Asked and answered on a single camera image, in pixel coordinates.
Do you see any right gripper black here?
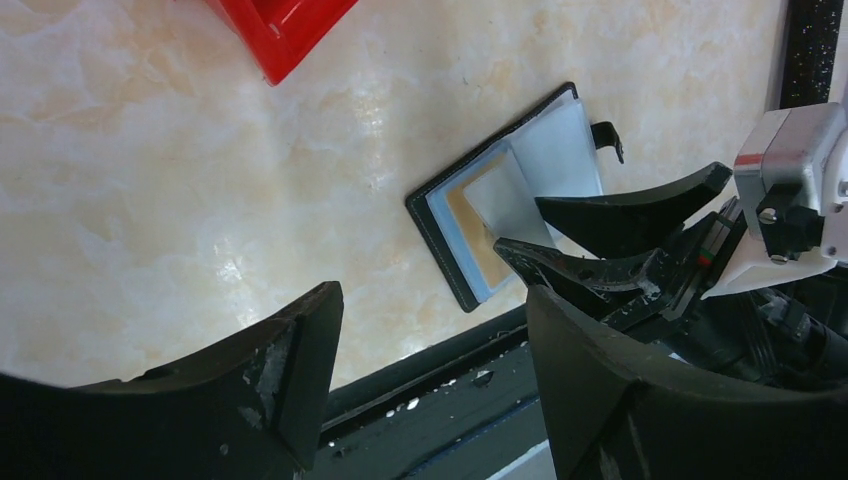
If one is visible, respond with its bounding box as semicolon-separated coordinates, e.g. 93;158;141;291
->
494;162;847;479

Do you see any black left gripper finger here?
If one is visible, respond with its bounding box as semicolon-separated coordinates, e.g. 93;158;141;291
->
1;281;344;479

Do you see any black leather card holder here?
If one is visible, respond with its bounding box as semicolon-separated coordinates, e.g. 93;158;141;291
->
405;81;623;313

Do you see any red plastic bin left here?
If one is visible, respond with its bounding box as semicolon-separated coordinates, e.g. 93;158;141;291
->
206;0;357;86

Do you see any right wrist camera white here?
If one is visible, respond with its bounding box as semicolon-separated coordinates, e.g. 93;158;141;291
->
704;102;847;298

